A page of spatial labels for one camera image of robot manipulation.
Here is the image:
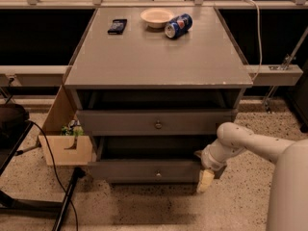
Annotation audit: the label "grey drawer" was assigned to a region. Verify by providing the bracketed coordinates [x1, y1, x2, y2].
[76, 109, 238, 136]
[88, 135, 217, 184]

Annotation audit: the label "green snack bags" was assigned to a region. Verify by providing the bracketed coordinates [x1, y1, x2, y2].
[61, 119, 84, 136]

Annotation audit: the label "grey top drawer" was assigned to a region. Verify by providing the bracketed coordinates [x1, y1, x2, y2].
[76, 109, 238, 136]

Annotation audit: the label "dark blue snack packet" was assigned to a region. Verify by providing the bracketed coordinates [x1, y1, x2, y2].
[108, 19, 127, 35]

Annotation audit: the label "black stand frame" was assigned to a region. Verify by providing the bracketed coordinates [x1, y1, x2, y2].
[0, 104, 86, 231]

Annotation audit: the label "white bowl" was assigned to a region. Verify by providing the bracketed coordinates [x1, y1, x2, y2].
[141, 8, 174, 29]

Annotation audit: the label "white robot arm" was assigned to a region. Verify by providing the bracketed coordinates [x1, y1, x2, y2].
[194, 122, 308, 231]

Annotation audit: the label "grey drawer cabinet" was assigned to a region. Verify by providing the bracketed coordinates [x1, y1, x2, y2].
[64, 6, 254, 187]

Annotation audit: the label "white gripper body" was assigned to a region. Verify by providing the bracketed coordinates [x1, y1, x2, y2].
[201, 141, 236, 172]

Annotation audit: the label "blue soda can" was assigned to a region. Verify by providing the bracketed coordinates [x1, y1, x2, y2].
[165, 13, 193, 39]

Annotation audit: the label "black cable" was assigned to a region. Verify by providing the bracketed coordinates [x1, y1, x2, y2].
[28, 119, 80, 231]

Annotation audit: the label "white cable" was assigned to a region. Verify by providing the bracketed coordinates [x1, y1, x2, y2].
[241, 0, 264, 82]

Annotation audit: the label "wooden box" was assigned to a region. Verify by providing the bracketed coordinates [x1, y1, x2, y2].
[38, 87, 93, 166]

